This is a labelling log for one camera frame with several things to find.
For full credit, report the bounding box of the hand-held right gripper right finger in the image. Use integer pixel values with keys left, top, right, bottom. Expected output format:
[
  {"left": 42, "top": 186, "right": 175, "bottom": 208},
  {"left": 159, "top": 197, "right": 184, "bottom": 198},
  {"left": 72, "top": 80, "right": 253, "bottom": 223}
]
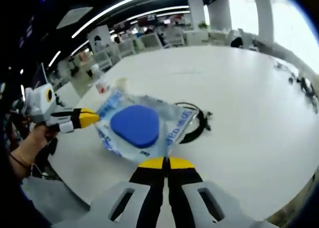
[{"left": 166, "top": 157, "right": 252, "bottom": 228}]

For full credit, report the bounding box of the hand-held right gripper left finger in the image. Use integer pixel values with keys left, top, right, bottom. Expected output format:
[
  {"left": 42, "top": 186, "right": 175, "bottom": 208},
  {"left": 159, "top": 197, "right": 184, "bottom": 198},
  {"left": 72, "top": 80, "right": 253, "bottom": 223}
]
[{"left": 88, "top": 156, "right": 165, "bottom": 228}]

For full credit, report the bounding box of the clear plastic water bottle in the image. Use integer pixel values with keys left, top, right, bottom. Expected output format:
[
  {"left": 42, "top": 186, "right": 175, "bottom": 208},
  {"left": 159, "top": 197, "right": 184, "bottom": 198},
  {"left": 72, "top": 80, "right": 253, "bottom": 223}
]
[{"left": 95, "top": 69, "right": 111, "bottom": 95}]

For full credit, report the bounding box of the white paper cup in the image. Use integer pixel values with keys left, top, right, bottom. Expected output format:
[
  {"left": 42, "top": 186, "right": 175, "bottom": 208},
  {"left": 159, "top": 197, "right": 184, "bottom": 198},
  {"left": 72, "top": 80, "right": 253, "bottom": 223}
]
[{"left": 113, "top": 77, "right": 128, "bottom": 90}]

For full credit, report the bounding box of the clear package with blue pad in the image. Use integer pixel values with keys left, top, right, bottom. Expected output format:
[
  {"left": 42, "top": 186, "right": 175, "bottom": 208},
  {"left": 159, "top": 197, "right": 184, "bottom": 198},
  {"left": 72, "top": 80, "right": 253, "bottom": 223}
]
[{"left": 95, "top": 88, "right": 199, "bottom": 163}]

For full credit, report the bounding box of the black cable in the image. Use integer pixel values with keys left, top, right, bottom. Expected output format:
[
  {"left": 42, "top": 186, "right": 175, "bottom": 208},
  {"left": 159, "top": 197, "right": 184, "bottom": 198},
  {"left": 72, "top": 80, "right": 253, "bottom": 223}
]
[{"left": 173, "top": 102, "right": 213, "bottom": 144}]

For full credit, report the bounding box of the person's left hand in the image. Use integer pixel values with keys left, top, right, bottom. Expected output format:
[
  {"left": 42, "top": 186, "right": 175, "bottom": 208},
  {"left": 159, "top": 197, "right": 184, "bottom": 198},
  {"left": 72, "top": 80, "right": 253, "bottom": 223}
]
[{"left": 30, "top": 124, "right": 58, "bottom": 149}]

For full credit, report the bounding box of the dark computer monitor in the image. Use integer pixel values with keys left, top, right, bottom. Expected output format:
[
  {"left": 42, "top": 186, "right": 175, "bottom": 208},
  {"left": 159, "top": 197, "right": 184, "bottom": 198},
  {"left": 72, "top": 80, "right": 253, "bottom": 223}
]
[{"left": 33, "top": 62, "right": 48, "bottom": 90}]

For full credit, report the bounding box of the black wrist band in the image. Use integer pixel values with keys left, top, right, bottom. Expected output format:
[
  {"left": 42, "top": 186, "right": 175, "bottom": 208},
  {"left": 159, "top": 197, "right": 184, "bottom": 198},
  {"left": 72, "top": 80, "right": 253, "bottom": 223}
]
[{"left": 9, "top": 151, "right": 29, "bottom": 168}]

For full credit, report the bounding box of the ceiling air conditioner vent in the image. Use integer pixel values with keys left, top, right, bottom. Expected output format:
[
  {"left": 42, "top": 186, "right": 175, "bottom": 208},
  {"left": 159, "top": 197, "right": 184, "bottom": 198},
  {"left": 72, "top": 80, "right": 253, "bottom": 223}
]
[{"left": 55, "top": 7, "right": 87, "bottom": 30}]

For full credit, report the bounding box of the row of white office chairs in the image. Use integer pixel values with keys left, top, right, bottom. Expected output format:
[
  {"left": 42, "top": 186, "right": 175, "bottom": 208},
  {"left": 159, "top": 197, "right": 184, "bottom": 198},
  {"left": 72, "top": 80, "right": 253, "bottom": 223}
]
[{"left": 93, "top": 26, "right": 186, "bottom": 72}]

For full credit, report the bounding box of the long ceiling light strip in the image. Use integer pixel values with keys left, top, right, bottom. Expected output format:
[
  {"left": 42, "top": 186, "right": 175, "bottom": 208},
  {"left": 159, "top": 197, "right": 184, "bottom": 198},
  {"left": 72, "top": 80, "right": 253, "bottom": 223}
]
[{"left": 71, "top": 0, "right": 226, "bottom": 38}]

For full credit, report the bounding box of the black office chair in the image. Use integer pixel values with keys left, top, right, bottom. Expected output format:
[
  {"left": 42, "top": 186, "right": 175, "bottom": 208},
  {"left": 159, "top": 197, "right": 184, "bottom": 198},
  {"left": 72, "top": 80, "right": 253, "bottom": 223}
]
[{"left": 230, "top": 36, "right": 244, "bottom": 48}]

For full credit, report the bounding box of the tangle of dark cables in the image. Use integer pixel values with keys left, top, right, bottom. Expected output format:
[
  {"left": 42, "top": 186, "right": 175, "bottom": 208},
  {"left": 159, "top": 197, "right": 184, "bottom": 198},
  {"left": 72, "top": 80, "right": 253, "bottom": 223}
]
[{"left": 273, "top": 60, "right": 319, "bottom": 105}]

